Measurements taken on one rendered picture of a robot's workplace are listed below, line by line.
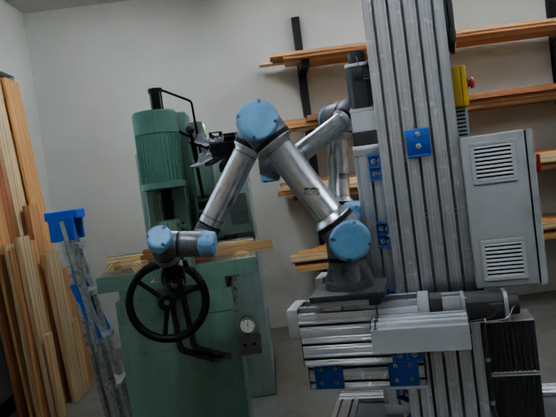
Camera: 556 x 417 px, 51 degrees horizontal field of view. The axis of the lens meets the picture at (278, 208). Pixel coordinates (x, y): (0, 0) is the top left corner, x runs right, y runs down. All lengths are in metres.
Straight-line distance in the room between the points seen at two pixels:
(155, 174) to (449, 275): 1.14
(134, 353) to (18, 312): 1.38
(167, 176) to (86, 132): 2.58
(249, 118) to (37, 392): 2.41
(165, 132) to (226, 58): 2.46
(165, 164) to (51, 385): 1.78
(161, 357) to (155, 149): 0.79
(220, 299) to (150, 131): 0.69
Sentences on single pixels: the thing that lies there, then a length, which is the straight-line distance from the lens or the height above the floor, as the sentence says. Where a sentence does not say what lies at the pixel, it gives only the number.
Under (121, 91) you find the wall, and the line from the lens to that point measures 4.79.
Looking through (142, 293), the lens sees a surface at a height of 0.82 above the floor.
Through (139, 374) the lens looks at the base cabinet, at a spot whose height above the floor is 0.52.
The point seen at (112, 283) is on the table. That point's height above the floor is 0.87.
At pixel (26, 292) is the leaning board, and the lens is 3.55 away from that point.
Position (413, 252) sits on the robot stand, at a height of 0.89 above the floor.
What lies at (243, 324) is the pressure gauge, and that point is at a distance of 2.19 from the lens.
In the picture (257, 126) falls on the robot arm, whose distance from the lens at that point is 1.59.
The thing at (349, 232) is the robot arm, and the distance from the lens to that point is 1.60.
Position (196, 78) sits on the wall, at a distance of 4.70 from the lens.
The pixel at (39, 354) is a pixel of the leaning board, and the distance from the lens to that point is 3.61.
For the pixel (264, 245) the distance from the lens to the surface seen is 2.36.
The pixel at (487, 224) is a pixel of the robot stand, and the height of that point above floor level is 0.96.
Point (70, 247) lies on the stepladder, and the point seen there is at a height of 0.98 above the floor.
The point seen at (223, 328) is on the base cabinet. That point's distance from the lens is 2.25.
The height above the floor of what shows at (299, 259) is 0.59.
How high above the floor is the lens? 1.18
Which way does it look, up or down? 3 degrees down
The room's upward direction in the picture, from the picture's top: 7 degrees counter-clockwise
